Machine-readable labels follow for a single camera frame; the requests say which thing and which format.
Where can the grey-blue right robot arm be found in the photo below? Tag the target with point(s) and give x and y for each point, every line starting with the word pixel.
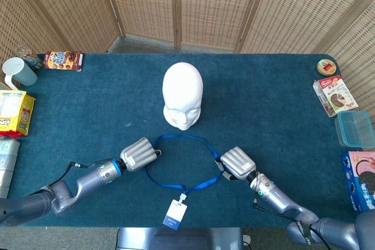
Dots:
pixel 281 201

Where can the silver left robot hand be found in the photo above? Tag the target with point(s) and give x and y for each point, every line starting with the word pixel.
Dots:
pixel 137 154

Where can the silver robot torso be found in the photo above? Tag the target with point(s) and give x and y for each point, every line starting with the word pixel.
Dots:
pixel 178 239

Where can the blue pink cookie box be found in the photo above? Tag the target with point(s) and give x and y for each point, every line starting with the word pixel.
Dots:
pixel 359 179

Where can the pale blue pitcher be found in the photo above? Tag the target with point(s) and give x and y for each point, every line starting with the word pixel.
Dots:
pixel 22 71

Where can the clear blue plastic container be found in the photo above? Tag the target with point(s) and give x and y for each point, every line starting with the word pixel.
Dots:
pixel 354 130

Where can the woven bamboo folding screen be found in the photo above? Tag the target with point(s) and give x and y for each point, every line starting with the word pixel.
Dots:
pixel 205 4

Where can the white foam mannequin head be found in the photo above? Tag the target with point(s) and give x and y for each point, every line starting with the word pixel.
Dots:
pixel 183 86

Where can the brown cookie box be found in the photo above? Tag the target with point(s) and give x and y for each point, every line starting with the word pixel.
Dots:
pixel 63 59

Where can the teal carpet table cover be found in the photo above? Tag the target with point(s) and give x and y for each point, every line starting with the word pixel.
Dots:
pixel 102 115

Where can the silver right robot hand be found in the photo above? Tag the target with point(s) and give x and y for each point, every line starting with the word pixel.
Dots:
pixel 238 163

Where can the pale green tissue pack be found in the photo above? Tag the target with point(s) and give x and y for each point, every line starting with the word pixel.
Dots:
pixel 7 159

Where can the round wooden tin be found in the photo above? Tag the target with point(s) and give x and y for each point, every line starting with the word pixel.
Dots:
pixel 326 67

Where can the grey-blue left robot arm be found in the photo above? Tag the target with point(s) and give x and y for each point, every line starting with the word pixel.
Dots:
pixel 88 182

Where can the red white pie box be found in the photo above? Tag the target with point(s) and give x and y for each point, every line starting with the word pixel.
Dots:
pixel 337 95

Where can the yellow snack box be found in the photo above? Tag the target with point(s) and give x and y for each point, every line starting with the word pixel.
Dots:
pixel 14 112

